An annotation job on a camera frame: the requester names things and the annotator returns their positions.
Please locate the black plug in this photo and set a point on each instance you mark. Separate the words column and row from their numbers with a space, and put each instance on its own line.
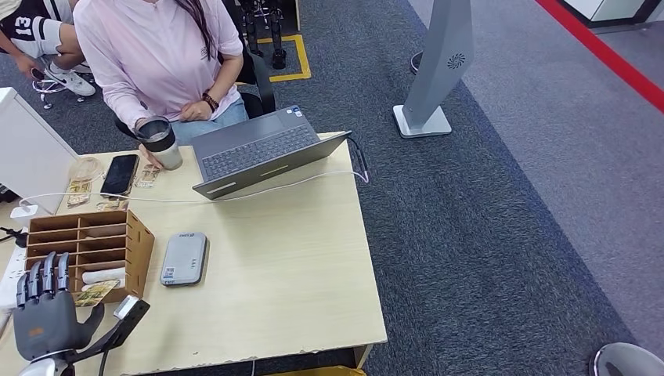
column 18, row 237

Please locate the grey kiosk stand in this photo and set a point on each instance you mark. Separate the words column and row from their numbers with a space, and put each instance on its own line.
column 438, row 62

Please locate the person's right hand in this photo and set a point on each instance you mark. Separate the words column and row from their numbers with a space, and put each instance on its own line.
column 151, row 160

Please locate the black office chair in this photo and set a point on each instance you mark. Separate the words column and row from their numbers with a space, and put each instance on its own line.
column 262, row 88

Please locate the person in numbered jersey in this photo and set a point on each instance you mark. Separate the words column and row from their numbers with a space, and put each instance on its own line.
column 31, row 31

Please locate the person's left hand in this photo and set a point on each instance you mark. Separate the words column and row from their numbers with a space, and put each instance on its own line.
column 197, row 111

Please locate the steel tumbler with black rim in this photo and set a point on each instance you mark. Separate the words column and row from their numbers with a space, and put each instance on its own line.
column 161, row 142

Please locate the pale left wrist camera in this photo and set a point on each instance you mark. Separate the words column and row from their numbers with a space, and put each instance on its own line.
column 127, row 311

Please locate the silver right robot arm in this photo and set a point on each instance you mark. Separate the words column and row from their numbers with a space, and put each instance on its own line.
column 625, row 362

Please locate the grey card reader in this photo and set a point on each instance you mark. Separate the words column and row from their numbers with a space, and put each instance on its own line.
column 184, row 259

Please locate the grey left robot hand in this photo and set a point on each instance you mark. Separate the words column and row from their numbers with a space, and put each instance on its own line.
column 49, row 324

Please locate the wooden card organiser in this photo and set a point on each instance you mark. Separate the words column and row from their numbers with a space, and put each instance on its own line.
column 141, row 254

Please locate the grey laptop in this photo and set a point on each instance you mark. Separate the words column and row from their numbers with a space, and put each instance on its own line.
column 251, row 148

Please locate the person's left forearm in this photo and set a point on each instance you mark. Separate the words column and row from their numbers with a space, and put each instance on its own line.
column 228, row 78

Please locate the white power strip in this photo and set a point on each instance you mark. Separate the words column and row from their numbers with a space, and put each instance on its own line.
column 11, row 280

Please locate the person's right forearm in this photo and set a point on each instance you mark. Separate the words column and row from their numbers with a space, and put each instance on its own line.
column 122, row 106

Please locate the white power adapter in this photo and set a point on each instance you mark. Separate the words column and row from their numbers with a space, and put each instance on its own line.
column 23, row 213

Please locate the chrome stool base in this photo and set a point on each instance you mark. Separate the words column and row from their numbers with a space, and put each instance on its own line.
column 44, row 93

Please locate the patterned room key card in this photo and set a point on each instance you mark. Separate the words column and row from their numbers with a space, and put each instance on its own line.
column 96, row 293

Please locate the white cabinet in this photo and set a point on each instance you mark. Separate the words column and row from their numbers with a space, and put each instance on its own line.
column 31, row 150

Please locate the black smartphone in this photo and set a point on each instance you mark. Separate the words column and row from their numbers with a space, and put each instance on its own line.
column 119, row 175

